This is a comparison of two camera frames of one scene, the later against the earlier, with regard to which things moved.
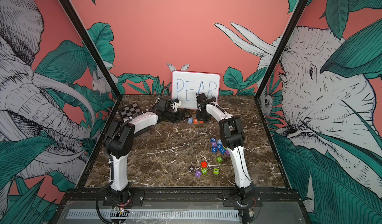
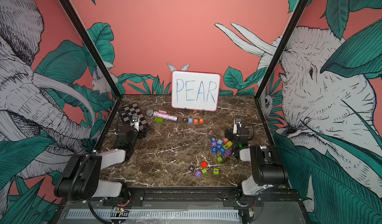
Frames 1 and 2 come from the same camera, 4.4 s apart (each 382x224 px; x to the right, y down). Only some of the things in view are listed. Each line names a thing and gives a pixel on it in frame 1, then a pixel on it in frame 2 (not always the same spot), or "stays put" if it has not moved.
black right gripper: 198,117 → 231,133
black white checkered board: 128,111 stays put
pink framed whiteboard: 186,84 stays put
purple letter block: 198,173 stays put
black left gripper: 179,118 → 141,133
